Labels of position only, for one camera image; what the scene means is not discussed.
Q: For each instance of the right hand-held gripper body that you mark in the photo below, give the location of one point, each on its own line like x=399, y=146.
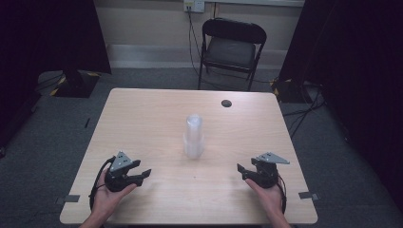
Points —
x=267, y=174

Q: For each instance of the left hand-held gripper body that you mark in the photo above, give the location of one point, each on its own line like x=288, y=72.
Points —
x=118, y=177

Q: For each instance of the stack of clear plastic cups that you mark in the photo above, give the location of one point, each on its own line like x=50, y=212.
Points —
x=193, y=136

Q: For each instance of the person's left hand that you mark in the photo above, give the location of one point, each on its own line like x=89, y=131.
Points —
x=109, y=198

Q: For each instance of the person's right hand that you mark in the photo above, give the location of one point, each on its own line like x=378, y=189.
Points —
x=269, y=198

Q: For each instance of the grey tape strip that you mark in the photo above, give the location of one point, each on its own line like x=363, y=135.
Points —
x=308, y=195
x=68, y=199

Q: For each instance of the small black floor object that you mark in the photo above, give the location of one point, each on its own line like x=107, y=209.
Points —
x=87, y=123

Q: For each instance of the black round table grommet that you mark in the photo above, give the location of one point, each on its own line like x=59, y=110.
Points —
x=226, y=103

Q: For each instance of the black stand base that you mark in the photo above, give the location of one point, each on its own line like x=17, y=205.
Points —
x=76, y=84
x=288, y=90

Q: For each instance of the black folding chair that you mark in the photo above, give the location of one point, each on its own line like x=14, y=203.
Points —
x=233, y=50

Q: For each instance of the dark curtain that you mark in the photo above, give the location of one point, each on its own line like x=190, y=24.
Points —
x=358, y=79
x=47, y=41

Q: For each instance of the white wall socket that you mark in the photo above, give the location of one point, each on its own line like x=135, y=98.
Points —
x=194, y=5

